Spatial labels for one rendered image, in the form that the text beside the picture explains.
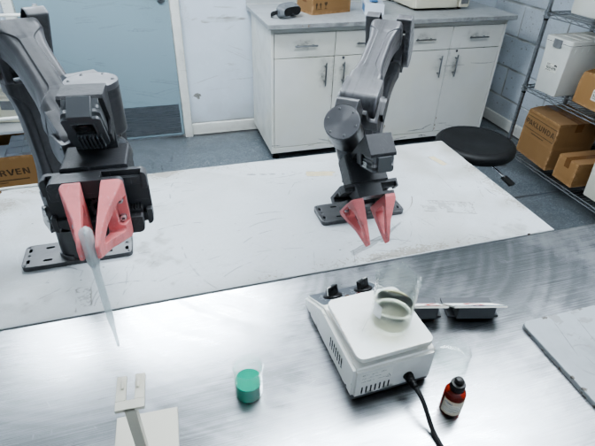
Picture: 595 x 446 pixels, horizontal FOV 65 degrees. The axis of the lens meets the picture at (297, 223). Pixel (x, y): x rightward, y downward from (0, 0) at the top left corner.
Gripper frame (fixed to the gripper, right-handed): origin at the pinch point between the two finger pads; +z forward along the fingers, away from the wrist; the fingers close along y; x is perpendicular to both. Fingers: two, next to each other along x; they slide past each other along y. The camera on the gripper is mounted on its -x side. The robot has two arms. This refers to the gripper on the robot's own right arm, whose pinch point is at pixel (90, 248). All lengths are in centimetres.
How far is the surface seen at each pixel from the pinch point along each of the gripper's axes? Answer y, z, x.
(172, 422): 3.3, -1.8, 31.7
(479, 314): 55, -10, 31
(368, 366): 30.3, -0.5, 25.8
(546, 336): 63, -4, 32
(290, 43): 76, -246, 45
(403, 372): 35.9, -0.6, 28.8
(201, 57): 25, -301, 66
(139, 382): 1.0, 0.0, 20.0
